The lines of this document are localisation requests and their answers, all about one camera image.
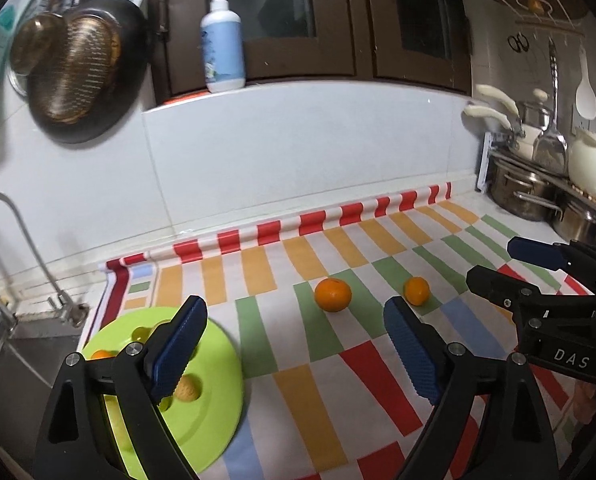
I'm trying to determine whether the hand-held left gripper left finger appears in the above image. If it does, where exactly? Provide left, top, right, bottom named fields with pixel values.
left=32, top=295, right=209, bottom=480

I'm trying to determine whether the steel kitchen sink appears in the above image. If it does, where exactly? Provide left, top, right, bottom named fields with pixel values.
left=0, top=317, right=99, bottom=461

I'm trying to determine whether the cream handled pan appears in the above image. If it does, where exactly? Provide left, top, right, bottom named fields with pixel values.
left=474, top=84, right=521, bottom=116
left=462, top=105, right=526, bottom=136

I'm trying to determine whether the steel pot with lid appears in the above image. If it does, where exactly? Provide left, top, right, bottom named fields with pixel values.
left=520, top=89, right=554, bottom=131

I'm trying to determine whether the brass wire skimmer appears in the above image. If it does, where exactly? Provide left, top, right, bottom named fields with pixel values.
left=43, top=14, right=121, bottom=123

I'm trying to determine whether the brown window frame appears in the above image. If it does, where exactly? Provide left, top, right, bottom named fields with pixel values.
left=145, top=0, right=474, bottom=111

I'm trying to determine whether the round brass strainer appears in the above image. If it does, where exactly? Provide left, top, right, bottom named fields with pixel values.
left=8, top=12, right=66, bottom=78

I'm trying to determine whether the white ceramic kettle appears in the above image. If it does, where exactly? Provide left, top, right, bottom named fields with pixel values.
left=568, top=127, right=596, bottom=201

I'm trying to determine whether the white blue pump bottle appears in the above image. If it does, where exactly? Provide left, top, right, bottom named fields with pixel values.
left=199, top=0, right=246, bottom=94

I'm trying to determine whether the small steel cooking pot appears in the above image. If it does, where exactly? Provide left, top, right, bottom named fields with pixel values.
left=550, top=195, right=596, bottom=246

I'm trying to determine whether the small yellow fruit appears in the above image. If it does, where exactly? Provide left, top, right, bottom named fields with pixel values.
left=174, top=374, right=202, bottom=405

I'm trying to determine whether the white rice paddle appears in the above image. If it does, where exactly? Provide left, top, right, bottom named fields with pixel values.
left=575, top=45, right=596, bottom=121

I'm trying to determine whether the metal spatula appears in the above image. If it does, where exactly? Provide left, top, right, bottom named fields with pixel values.
left=532, top=37, right=569, bottom=177

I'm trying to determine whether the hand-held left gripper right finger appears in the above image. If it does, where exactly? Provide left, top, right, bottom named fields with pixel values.
left=383, top=296, right=563, bottom=480

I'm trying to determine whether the lime green plate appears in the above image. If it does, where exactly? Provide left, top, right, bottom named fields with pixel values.
left=78, top=306, right=245, bottom=476

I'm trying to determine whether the tall chrome gooseneck faucet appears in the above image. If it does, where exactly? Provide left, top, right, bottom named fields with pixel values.
left=0, top=191, right=91, bottom=328

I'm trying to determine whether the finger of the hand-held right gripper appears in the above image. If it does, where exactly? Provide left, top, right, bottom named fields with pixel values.
left=507, top=236, right=596, bottom=291
left=467, top=266, right=596, bottom=318

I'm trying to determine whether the dark hanging wok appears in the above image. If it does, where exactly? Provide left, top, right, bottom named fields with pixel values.
left=26, top=0, right=149, bottom=144

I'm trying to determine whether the colourful checkered table mat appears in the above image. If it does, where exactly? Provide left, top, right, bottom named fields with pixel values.
left=78, top=182, right=596, bottom=480

